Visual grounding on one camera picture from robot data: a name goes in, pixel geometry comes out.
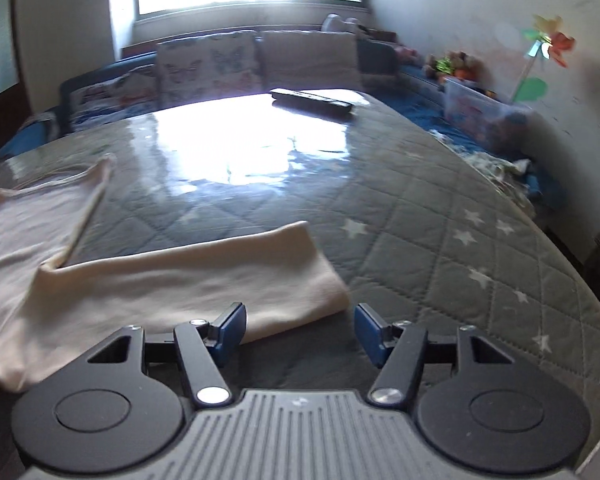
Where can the blue sofa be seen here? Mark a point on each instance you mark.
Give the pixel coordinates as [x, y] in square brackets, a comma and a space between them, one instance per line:
[80, 100]

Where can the black remote control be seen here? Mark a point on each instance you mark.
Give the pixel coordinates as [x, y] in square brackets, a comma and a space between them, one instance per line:
[312, 100]

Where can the cream knit garment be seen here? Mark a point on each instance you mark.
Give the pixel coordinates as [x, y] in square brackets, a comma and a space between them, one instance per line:
[145, 290]

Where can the butterfly print cushion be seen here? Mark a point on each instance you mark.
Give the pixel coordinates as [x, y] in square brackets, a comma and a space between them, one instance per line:
[206, 66]

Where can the floral patterned cloth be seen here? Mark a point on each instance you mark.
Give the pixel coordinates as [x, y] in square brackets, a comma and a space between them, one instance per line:
[485, 160]

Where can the white plush toy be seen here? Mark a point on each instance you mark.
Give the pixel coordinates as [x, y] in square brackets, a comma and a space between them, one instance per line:
[342, 24]

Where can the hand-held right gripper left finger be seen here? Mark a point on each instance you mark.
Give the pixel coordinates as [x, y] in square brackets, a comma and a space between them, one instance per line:
[231, 330]

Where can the grey quilted star tablecloth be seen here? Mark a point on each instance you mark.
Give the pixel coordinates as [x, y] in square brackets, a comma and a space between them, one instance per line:
[380, 200]

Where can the beige cushion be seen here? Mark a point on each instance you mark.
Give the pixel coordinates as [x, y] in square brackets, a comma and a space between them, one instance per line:
[310, 60]

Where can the clear plastic toy box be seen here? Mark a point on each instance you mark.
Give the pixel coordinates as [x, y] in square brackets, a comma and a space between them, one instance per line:
[482, 110]

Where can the plush toys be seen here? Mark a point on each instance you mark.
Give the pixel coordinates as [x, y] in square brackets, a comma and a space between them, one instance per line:
[452, 64]

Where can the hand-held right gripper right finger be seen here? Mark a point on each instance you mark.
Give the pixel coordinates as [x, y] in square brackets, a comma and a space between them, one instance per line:
[368, 330]

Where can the colourful paper pinwheel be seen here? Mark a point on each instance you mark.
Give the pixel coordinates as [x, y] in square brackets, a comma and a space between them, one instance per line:
[542, 52]

